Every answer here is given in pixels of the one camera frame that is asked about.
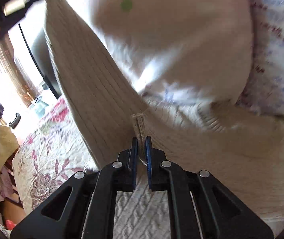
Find black monitor screen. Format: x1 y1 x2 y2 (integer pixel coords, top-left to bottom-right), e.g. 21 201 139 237
18 24 62 99

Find brown wooden curtain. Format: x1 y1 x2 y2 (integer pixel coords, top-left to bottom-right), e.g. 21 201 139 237
0 34 40 107

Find floral bed quilt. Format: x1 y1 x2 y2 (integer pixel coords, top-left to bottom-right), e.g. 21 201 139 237
11 97 172 239

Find beige cable-knit sweater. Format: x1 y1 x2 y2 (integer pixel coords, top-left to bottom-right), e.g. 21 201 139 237
46 0 284 238

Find white lavender-print pillow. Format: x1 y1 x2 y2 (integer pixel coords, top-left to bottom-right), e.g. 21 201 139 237
67 0 253 104

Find blue lavender-print pillow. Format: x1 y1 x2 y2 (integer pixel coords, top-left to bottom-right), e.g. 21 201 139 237
237 0 284 116

